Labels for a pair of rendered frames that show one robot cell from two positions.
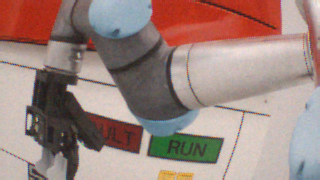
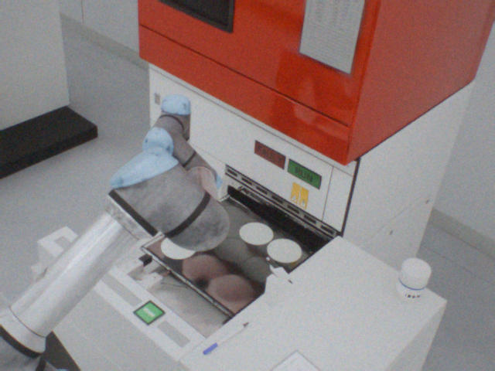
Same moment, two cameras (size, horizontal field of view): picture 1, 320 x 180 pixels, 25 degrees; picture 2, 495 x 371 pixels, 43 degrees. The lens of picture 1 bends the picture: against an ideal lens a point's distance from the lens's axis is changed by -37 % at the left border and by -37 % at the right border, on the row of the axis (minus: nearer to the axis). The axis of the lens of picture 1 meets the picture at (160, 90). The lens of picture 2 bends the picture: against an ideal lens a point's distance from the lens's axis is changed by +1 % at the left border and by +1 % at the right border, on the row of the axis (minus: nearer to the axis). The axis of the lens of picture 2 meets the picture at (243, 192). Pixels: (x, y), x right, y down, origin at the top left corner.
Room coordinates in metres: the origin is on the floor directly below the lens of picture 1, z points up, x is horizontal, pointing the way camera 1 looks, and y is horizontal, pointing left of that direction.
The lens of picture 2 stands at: (0.46, -0.96, 2.13)
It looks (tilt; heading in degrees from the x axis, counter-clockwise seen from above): 37 degrees down; 44
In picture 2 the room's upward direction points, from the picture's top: 5 degrees clockwise
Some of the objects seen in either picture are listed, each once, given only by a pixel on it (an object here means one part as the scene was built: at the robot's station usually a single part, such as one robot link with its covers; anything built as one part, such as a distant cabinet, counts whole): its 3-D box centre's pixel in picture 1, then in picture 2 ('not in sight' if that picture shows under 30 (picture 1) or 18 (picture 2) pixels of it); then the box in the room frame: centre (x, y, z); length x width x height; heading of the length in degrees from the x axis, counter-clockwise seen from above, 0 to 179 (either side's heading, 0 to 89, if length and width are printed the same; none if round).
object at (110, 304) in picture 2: not in sight; (117, 304); (1.03, 0.01, 0.89); 0.55 x 0.09 x 0.14; 96
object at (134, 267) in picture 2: not in sight; (128, 270); (1.12, 0.10, 0.89); 0.08 x 0.03 x 0.03; 6
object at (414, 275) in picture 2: not in sight; (412, 280); (1.60, -0.47, 1.01); 0.07 x 0.07 x 0.10
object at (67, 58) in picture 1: (63, 58); not in sight; (1.31, 0.14, 1.21); 0.08 x 0.08 x 0.05
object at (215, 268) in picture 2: not in sight; (231, 250); (1.40, -0.02, 0.90); 0.34 x 0.34 x 0.01; 6
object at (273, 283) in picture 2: not in sight; (278, 280); (1.32, -0.27, 1.03); 0.06 x 0.04 x 0.13; 6
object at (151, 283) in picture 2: not in sight; (148, 285); (1.13, 0.02, 0.89); 0.08 x 0.03 x 0.03; 6
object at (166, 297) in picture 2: not in sight; (167, 308); (1.14, -0.06, 0.87); 0.36 x 0.08 x 0.03; 96
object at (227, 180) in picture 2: not in sight; (274, 216); (1.61, 0.02, 0.89); 0.44 x 0.02 x 0.10; 96
